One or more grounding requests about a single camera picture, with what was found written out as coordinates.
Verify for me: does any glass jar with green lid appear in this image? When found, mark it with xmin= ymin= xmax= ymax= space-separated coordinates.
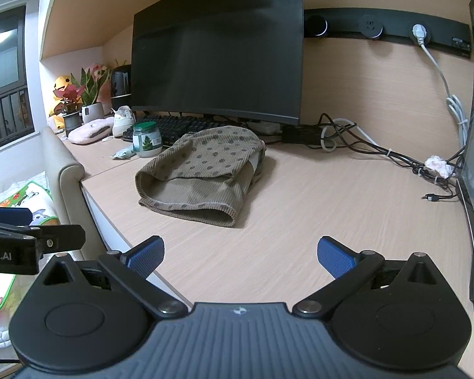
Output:
xmin=132 ymin=122 xmax=163 ymax=158

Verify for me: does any beige padded bed frame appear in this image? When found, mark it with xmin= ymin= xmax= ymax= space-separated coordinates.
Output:
xmin=41 ymin=126 xmax=105 ymax=262

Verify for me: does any grey-white looped cable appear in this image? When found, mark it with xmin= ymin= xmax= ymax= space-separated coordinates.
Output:
xmin=320 ymin=117 xmax=380 ymax=153

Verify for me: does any red-leaf plant in dark pot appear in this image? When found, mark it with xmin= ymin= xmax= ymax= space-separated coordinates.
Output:
xmin=52 ymin=85 xmax=84 ymax=137

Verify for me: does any yellow plush toy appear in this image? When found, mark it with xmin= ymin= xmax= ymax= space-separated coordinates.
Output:
xmin=48 ymin=74 xmax=74 ymax=129

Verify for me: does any black audio jack cable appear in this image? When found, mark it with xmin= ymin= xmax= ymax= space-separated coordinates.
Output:
xmin=421 ymin=192 xmax=458 ymax=203

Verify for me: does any white power cable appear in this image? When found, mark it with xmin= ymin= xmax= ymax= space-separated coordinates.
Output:
xmin=419 ymin=41 xmax=471 ymax=155

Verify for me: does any black cable bundle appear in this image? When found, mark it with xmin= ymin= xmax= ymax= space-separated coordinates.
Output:
xmin=315 ymin=112 xmax=466 ymax=191

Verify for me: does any black computer monitor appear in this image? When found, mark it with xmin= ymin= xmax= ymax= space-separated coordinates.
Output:
xmin=130 ymin=0 xmax=304 ymax=126

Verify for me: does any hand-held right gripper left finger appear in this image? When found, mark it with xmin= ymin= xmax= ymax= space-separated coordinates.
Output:
xmin=25 ymin=236 xmax=187 ymax=321

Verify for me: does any green and white packet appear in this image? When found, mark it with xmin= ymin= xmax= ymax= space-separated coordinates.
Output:
xmin=111 ymin=146 xmax=137 ymax=161

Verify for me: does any black wall power track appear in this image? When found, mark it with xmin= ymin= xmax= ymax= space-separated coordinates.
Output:
xmin=303 ymin=7 xmax=472 ymax=61

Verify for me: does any cartoon printed blanket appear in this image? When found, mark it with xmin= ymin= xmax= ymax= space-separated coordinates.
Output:
xmin=0 ymin=170 xmax=64 ymax=361

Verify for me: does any black keyboard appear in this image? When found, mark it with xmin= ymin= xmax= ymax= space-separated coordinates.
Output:
xmin=120 ymin=114 xmax=222 ymax=147

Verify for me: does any crumpled white tissue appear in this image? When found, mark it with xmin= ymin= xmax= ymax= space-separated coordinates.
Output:
xmin=424 ymin=156 xmax=456 ymax=178

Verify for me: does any dark framed window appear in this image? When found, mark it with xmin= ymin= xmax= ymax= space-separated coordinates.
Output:
xmin=0 ymin=4 xmax=36 ymax=159

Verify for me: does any white power plug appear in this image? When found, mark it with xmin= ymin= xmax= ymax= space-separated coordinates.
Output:
xmin=411 ymin=21 xmax=429 ymax=46

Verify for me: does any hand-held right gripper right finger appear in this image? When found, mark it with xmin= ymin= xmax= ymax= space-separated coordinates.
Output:
xmin=292 ymin=236 xmax=458 ymax=319

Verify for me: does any white sneaker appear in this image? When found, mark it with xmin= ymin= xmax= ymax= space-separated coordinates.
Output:
xmin=111 ymin=105 xmax=137 ymax=138

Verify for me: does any green-pink plant in white pot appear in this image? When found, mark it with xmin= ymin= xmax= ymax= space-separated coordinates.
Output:
xmin=71 ymin=63 xmax=112 ymax=125

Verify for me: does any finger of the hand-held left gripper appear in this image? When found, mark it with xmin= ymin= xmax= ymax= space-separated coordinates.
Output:
xmin=0 ymin=205 xmax=33 ymax=226
xmin=0 ymin=223 xmax=86 ymax=253

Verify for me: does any pink plush slipper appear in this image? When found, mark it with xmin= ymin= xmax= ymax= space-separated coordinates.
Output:
xmin=67 ymin=116 xmax=115 ymax=145

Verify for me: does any tan dotted garment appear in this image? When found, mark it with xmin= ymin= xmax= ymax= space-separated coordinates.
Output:
xmin=135 ymin=125 xmax=268 ymax=229

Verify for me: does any black power adapter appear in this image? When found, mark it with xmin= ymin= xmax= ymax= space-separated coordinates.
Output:
xmin=281 ymin=126 xmax=325 ymax=145

